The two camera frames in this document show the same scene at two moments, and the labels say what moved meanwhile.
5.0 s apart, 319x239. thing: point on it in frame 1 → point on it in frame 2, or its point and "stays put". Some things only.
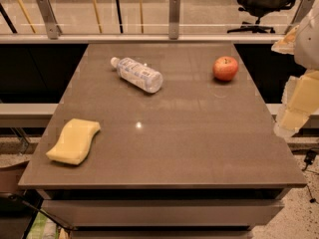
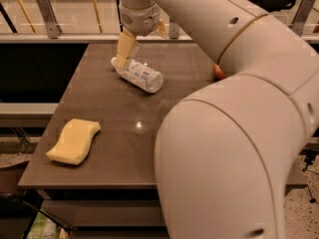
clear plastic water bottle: [138, 74] stays put
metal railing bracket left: [53, 28] stays put
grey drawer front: [73, 213] stays put
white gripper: [308, 42] → [140, 21]
